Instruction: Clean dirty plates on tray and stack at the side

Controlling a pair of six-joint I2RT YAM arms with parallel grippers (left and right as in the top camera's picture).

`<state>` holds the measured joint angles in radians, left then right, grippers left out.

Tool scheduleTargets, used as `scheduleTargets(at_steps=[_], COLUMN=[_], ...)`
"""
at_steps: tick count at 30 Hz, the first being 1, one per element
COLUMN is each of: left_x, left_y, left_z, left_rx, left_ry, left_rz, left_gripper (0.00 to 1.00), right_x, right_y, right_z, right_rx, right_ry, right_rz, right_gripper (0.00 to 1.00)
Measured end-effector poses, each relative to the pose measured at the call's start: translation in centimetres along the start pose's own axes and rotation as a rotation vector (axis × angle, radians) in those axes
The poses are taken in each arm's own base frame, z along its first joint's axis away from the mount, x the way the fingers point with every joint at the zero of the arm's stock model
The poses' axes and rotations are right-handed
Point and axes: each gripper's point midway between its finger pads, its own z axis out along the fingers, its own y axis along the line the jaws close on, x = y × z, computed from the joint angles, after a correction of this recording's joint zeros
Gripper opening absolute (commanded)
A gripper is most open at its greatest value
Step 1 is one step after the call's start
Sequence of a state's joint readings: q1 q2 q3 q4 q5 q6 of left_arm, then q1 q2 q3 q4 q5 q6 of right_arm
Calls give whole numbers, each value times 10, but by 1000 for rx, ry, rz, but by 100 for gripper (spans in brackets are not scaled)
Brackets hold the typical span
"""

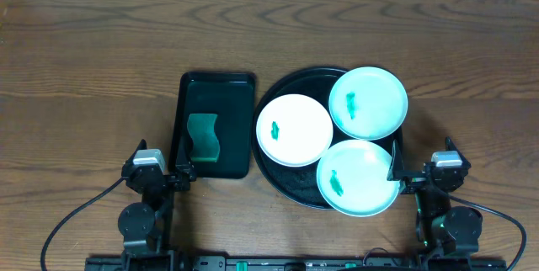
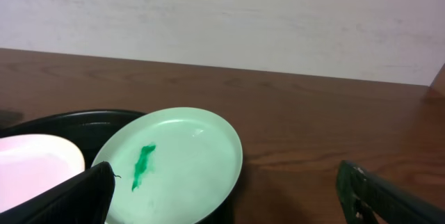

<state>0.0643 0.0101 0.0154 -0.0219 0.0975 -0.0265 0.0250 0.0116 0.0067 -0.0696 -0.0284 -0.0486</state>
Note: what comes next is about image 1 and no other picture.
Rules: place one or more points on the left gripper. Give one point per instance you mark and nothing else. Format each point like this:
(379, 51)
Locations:
(164, 179)

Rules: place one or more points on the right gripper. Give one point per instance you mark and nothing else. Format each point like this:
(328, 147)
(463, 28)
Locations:
(416, 180)

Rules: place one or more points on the green sponge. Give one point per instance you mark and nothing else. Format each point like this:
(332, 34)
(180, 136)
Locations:
(201, 129)

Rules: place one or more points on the white plate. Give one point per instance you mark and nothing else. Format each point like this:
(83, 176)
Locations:
(294, 130)

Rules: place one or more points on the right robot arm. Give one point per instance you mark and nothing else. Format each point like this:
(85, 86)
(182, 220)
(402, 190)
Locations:
(449, 233)

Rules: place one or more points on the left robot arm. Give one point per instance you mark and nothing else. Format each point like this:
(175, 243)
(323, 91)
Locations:
(146, 225)

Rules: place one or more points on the black rectangular tray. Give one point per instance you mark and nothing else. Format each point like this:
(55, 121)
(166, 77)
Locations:
(231, 97)

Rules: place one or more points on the round black tray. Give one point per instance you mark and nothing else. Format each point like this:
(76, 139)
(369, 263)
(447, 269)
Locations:
(300, 183)

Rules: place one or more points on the lower light green plate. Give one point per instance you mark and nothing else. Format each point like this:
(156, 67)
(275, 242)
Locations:
(352, 178)

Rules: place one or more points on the light green plate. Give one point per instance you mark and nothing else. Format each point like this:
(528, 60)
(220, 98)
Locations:
(352, 178)
(368, 103)

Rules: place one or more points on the upper light green plate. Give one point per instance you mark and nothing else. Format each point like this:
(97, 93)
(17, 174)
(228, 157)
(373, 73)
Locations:
(368, 103)

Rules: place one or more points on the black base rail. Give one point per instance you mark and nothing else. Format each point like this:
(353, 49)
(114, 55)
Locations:
(217, 263)

